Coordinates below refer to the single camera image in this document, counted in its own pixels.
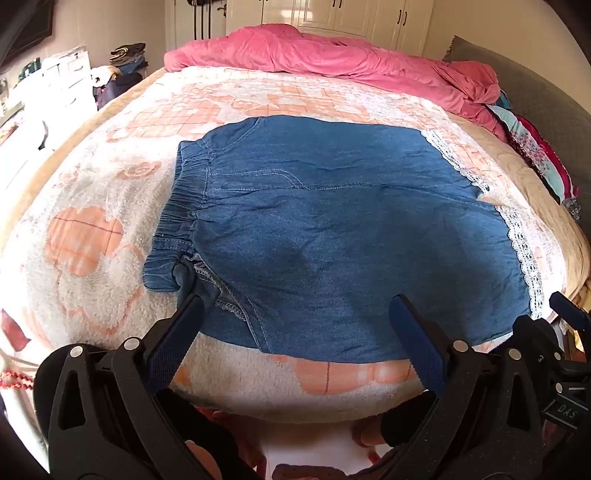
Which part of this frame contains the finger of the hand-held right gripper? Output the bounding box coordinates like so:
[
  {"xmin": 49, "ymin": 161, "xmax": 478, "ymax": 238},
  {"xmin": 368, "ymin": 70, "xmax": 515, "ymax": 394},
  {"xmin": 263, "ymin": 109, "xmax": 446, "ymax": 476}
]
[{"xmin": 549, "ymin": 291, "xmax": 591, "ymax": 334}]

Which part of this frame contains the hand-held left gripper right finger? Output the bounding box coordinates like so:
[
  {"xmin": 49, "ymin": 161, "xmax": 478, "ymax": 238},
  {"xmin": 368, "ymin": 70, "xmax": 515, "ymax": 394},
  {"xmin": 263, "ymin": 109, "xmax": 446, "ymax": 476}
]
[{"xmin": 383, "ymin": 294, "xmax": 551, "ymax": 480}]

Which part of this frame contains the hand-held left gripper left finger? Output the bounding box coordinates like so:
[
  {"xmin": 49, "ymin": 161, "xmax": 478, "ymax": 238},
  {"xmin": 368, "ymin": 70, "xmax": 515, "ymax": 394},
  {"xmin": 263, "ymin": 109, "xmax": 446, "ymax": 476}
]
[{"xmin": 46, "ymin": 294, "xmax": 259, "ymax": 480}]

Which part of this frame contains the blue denim pants lace trim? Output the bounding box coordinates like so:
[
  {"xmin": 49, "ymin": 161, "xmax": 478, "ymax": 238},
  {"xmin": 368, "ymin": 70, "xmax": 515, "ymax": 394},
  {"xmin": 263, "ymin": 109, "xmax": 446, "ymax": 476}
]
[{"xmin": 143, "ymin": 116, "xmax": 548, "ymax": 363}]

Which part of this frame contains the bed with tan sheet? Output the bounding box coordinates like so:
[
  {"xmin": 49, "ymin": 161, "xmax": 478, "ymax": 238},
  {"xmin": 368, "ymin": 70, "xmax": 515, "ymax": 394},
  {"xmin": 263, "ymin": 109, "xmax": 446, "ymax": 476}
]
[{"xmin": 0, "ymin": 65, "xmax": 591, "ymax": 425}]

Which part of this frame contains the white peach floral blanket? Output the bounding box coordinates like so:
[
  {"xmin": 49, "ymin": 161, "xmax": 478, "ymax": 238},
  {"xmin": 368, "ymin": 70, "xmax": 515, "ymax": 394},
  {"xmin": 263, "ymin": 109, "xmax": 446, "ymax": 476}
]
[{"xmin": 0, "ymin": 65, "xmax": 573, "ymax": 423}]

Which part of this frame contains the grey padded headboard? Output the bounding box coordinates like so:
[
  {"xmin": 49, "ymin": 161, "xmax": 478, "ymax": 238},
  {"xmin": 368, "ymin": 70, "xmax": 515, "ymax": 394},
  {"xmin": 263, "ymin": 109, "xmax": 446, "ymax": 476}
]
[{"xmin": 443, "ymin": 34, "xmax": 591, "ymax": 195}]

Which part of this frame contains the white dresser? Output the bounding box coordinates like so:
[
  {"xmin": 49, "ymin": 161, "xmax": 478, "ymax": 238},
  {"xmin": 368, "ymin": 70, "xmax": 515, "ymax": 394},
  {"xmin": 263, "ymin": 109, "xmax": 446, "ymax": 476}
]
[{"xmin": 0, "ymin": 44, "xmax": 99, "ymax": 153}]

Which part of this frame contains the stack of folded clothes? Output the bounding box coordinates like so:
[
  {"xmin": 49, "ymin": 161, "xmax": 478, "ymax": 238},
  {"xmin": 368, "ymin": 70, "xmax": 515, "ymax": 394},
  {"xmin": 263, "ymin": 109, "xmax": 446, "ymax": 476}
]
[{"xmin": 91, "ymin": 42, "xmax": 149, "ymax": 110}]

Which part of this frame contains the pink duvet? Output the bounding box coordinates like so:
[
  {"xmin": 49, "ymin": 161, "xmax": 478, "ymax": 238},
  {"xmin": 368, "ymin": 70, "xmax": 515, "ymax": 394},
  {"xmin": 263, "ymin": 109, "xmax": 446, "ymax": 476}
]
[{"xmin": 164, "ymin": 25, "xmax": 513, "ymax": 144}]

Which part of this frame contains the white wardrobe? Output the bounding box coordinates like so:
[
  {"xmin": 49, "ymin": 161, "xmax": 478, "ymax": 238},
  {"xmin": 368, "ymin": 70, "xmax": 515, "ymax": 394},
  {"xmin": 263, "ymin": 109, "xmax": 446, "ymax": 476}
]
[{"xmin": 173, "ymin": 0, "xmax": 435, "ymax": 58}]

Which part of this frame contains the red bead string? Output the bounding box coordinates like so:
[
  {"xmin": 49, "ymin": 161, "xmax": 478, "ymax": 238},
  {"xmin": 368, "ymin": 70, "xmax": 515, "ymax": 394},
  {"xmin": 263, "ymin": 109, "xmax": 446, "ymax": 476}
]
[{"xmin": 0, "ymin": 368, "xmax": 37, "ymax": 393}]

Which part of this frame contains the black wall television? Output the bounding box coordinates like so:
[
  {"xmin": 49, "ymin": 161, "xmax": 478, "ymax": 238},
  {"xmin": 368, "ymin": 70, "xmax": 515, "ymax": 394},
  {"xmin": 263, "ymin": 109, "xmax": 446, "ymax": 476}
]
[{"xmin": 0, "ymin": 0, "xmax": 58, "ymax": 70}]

